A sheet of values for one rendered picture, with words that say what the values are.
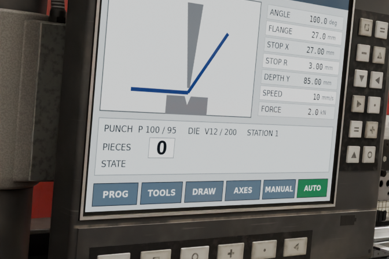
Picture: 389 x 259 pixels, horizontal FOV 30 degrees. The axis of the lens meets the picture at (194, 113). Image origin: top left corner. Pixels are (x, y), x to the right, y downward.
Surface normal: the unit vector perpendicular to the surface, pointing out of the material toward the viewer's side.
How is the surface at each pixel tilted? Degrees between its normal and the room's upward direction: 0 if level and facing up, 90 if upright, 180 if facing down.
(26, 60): 90
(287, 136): 90
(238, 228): 90
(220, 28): 90
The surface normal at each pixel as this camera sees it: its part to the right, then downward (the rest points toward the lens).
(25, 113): 0.59, 0.09
